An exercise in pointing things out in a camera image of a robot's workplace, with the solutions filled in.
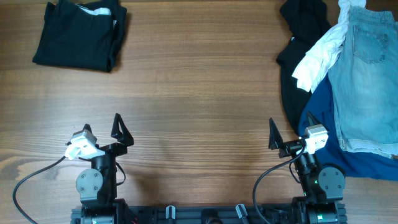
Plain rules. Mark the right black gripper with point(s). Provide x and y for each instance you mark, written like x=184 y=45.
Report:
x=290 y=146

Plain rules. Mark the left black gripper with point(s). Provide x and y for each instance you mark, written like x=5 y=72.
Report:
x=125 y=138

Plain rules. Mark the light blue denim shorts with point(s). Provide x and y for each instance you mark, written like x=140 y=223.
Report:
x=364 y=84

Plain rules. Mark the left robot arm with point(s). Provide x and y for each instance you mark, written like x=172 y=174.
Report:
x=97 y=185

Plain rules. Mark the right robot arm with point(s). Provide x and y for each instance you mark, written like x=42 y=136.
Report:
x=322 y=185

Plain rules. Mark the dark blue shirt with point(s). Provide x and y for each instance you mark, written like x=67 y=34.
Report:
x=355 y=164

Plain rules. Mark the white crumpled shirt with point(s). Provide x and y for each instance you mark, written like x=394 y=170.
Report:
x=312 y=69

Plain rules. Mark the folded black garment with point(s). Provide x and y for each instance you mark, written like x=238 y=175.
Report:
x=86 y=35

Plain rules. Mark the black crumpled garment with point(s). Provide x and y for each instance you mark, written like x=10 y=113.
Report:
x=307 y=22

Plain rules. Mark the black mounting rail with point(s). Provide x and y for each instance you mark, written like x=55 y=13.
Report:
x=205 y=214

